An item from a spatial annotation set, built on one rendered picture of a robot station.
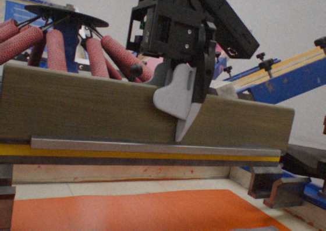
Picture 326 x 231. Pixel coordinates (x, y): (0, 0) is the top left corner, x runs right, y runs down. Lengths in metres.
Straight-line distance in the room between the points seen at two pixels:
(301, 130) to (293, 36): 0.82
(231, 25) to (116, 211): 0.29
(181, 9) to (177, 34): 0.03
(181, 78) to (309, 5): 2.60
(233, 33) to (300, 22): 2.53
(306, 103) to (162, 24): 2.42
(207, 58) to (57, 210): 0.28
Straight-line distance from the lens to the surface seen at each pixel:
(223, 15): 0.39
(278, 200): 0.53
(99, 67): 0.91
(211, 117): 0.40
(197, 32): 0.35
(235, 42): 0.40
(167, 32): 0.34
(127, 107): 0.34
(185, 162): 0.40
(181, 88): 0.35
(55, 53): 0.91
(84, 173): 0.53
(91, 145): 0.32
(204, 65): 0.34
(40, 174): 0.51
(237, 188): 0.64
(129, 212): 0.45
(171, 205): 0.50
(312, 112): 2.67
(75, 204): 0.46
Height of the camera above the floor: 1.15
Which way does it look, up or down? 6 degrees down
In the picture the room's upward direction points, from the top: 10 degrees clockwise
